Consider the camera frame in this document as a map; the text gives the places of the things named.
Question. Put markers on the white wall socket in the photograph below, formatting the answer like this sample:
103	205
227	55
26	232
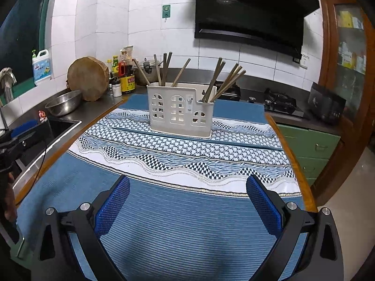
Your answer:
304	61

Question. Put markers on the white small jar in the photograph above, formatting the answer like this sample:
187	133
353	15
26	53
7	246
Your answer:
116	89

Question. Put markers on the green wall sticker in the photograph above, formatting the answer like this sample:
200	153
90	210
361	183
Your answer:
166	11

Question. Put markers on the green drawer cabinet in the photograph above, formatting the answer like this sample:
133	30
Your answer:
312	149

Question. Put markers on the black gas stove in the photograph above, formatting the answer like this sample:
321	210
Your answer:
272	101

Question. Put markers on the white detergent jug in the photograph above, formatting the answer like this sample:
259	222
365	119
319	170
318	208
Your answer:
41	67

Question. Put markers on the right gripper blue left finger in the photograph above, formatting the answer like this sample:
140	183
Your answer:
108	205

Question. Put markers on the person's left hand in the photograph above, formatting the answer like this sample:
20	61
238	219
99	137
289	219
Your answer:
9	210

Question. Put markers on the round wooden chopping block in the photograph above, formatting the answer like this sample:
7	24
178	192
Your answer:
90	76

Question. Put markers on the steel pressure cooker pot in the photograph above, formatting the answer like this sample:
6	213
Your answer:
148	66

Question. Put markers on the blue patterned table cloth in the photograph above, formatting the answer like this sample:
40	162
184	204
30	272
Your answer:
187	215

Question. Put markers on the black range hood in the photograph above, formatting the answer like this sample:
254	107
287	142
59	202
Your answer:
277	25

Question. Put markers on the yellow label sauce bottle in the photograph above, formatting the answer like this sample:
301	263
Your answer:
127	78

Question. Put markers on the green label bottle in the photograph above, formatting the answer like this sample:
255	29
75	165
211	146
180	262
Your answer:
115	64

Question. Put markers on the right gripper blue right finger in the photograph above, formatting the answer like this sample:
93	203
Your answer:
268	205

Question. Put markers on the steel kitchen sink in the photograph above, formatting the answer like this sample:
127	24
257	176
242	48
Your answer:
28	162

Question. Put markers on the steel bowl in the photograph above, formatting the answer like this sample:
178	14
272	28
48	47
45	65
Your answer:
64	104

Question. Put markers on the wooden chopstick short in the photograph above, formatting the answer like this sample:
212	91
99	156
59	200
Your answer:
227	84

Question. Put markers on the beige plastic utensil holder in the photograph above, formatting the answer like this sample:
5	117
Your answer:
179	109

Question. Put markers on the wooden glass door cabinet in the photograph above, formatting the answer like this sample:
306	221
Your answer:
347	70

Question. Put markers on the black box appliance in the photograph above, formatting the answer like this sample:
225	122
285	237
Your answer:
326	105

